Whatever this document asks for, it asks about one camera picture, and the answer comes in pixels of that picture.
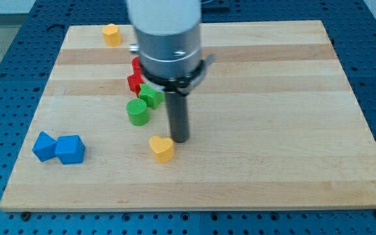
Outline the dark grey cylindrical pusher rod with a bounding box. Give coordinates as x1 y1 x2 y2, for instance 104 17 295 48
165 93 189 143

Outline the yellow heart block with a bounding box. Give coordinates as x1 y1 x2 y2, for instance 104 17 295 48
149 136 175 163

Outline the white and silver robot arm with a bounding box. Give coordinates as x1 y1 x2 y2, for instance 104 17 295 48
126 0 206 143

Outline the green star block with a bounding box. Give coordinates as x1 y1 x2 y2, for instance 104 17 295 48
138 84 165 110

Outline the green cylinder block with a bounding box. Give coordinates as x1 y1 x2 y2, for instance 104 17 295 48
126 99 149 126

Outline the red star block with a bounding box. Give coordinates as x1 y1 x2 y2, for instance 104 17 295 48
127 72 144 97

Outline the red cylinder block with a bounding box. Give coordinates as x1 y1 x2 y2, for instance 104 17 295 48
131 57 141 74

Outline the yellow hexagon block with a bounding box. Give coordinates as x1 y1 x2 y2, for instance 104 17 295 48
102 23 122 47

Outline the light wooden board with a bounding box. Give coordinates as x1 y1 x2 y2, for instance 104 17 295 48
0 20 376 212

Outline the blue cube block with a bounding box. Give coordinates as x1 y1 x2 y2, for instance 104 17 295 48
55 135 86 165

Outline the blue triangular block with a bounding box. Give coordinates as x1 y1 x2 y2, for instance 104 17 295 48
32 131 57 162

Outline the black cable clamp ring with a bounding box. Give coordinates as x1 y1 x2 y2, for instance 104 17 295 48
139 54 215 97

